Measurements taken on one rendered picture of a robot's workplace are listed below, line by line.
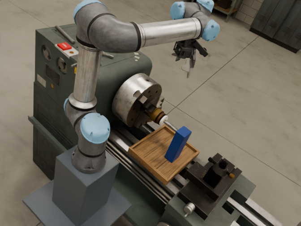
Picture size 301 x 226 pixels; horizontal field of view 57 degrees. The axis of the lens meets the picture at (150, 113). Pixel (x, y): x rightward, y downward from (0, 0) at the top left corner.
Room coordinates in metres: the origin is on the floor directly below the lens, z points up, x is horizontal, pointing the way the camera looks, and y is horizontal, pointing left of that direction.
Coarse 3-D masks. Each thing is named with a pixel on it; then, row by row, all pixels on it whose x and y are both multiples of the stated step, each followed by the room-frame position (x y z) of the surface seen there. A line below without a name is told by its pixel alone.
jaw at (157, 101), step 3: (156, 96) 1.41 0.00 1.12; (159, 96) 1.42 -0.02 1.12; (162, 96) 1.43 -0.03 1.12; (153, 99) 1.38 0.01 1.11; (156, 99) 1.39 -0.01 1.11; (159, 99) 1.40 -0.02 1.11; (162, 99) 1.41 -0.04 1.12; (150, 102) 1.35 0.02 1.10; (153, 102) 1.36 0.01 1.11; (156, 102) 1.36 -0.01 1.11; (159, 102) 1.37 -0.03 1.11; (162, 102) 1.42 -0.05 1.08; (153, 105) 1.34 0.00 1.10; (156, 105) 1.34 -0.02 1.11; (159, 105) 1.35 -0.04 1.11
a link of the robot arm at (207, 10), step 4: (196, 0) 1.23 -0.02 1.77; (200, 0) 1.20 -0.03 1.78; (204, 0) 1.20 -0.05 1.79; (208, 0) 1.22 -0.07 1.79; (212, 0) 1.24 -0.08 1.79; (200, 4) 1.20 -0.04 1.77; (204, 4) 1.20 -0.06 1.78; (208, 4) 1.20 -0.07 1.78; (212, 4) 1.21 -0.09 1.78; (200, 8) 1.18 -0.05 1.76; (204, 8) 1.20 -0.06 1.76; (208, 8) 1.20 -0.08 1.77; (212, 8) 1.22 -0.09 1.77; (204, 12) 1.19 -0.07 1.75; (208, 12) 1.21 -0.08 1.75; (208, 16) 1.21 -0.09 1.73
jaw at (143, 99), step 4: (136, 92) 1.26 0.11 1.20; (136, 96) 1.24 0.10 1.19; (140, 96) 1.26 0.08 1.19; (144, 96) 1.26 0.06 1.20; (140, 100) 1.23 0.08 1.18; (144, 100) 1.24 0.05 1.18; (148, 100) 1.26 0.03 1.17; (144, 104) 1.24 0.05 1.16; (148, 104) 1.26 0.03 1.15; (144, 108) 1.28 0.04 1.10; (148, 108) 1.25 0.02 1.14; (152, 108) 1.27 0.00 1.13
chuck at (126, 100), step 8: (136, 80) 1.33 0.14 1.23; (144, 80) 1.35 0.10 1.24; (152, 80) 1.39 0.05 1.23; (128, 88) 1.27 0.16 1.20; (136, 88) 1.28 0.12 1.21; (144, 88) 1.28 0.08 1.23; (152, 88) 1.34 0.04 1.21; (160, 88) 1.43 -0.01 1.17; (120, 96) 1.24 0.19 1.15; (128, 96) 1.24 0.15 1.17; (152, 96) 1.37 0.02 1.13; (120, 104) 1.22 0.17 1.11; (128, 104) 1.21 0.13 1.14; (136, 104) 1.24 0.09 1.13; (120, 112) 1.21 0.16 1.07; (128, 112) 1.19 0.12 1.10; (136, 112) 1.27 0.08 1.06; (128, 120) 1.21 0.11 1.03
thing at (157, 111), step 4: (156, 108) 1.29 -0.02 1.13; (148, 112) 1.28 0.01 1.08; (152, 112) 1.26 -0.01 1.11; (156, 112) 1.26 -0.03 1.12; (160, 112) 1.27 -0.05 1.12; (152, 116) 1.25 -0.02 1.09; (156, 116) 1.24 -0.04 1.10; (160, 116) 1.25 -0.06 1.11; (152, 120) 1.25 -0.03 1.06; (156, 120) 1.24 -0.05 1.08
